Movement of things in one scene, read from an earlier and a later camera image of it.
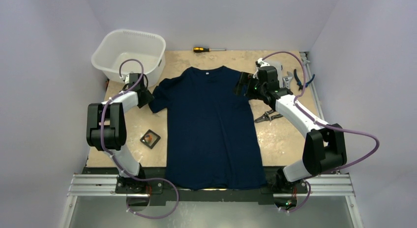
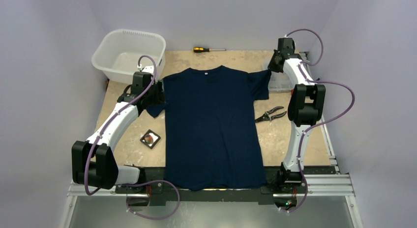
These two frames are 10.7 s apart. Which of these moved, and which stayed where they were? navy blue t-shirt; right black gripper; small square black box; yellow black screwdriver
Moved: right black gripper
Stayed: navy blue t-shirt; small square black box; yellow black screwdriver
